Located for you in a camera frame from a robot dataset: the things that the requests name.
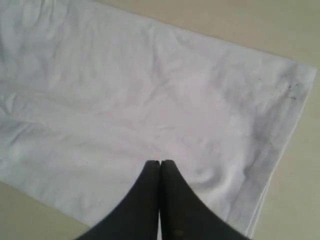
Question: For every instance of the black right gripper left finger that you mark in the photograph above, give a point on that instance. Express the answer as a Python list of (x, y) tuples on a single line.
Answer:
[(136, 217)]

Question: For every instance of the white t-shirt red lettering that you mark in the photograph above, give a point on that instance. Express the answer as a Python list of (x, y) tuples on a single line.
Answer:
[(89, 92)]

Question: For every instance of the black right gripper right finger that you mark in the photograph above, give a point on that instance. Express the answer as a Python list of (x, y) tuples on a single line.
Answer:
[(183, 215)]

